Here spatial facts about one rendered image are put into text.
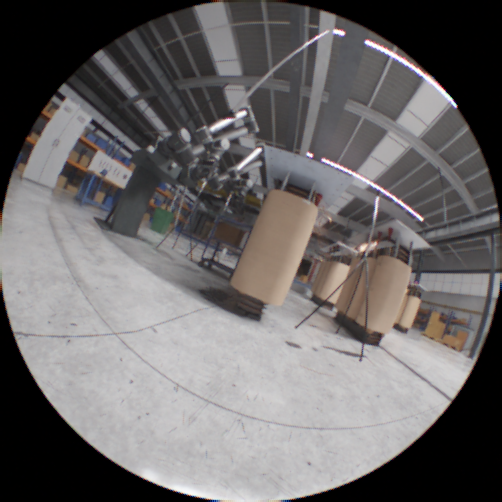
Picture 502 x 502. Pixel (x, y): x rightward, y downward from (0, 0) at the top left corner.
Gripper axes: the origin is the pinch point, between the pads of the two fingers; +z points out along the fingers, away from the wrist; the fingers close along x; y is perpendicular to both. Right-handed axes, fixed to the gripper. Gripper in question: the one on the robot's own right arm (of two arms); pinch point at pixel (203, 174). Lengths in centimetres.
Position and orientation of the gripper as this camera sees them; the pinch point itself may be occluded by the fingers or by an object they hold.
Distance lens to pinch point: 140.0
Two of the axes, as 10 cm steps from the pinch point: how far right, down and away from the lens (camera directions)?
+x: 8.7, 3.5, -3.4
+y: -3.0, -1.6, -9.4
